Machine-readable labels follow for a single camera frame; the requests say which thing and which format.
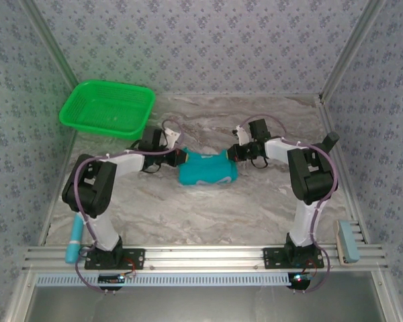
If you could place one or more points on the teal t-shirt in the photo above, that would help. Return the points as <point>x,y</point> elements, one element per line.
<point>205,171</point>

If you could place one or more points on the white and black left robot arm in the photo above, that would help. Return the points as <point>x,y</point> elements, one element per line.
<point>127,162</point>

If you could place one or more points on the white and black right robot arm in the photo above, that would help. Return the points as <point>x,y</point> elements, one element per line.
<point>278,151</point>

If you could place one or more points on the green plastic basket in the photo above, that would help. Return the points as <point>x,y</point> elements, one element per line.
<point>100,104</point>

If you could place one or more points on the black rectangular device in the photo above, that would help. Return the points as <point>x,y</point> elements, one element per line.
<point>332,138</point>

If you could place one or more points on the light blue microphone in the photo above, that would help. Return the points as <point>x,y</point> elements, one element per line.
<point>74,241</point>

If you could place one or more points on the light blue eraser block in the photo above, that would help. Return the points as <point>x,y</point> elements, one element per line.
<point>349,241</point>

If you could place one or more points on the grey translucent front panel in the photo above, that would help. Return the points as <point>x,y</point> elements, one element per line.
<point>201,305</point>

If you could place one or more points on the aluminium mounting rail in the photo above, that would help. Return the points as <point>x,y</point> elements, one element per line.
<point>201,258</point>

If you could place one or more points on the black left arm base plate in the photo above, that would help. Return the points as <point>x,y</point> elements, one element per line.
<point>136,260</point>

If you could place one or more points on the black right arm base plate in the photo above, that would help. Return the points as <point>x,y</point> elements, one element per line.
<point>272,260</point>

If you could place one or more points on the aluminium frame post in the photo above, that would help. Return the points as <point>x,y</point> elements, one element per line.
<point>352,47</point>
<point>50,43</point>

